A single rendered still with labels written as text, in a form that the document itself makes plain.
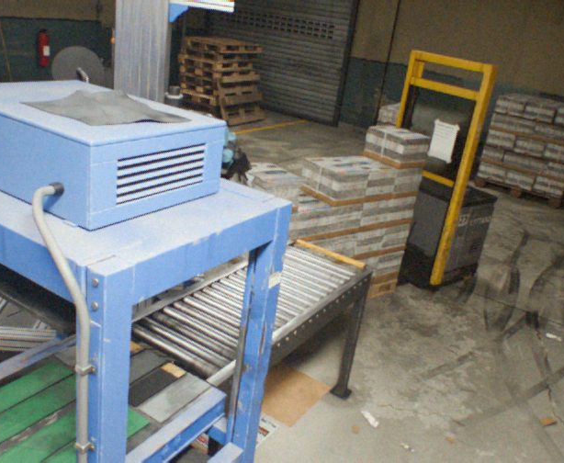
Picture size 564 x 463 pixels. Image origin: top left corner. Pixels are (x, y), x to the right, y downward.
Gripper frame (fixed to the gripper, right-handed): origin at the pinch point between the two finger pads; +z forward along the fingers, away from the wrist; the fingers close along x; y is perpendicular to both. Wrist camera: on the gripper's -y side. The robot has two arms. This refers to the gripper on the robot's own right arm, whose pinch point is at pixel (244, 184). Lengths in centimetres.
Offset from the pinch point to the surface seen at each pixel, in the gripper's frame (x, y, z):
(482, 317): -80, 113, 178
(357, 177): -18, 72, 36
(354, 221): -18, 60, 68
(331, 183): -11, 55, 32
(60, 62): -75, -79, -135
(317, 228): -18, 30, 51
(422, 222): 0, 141, 137
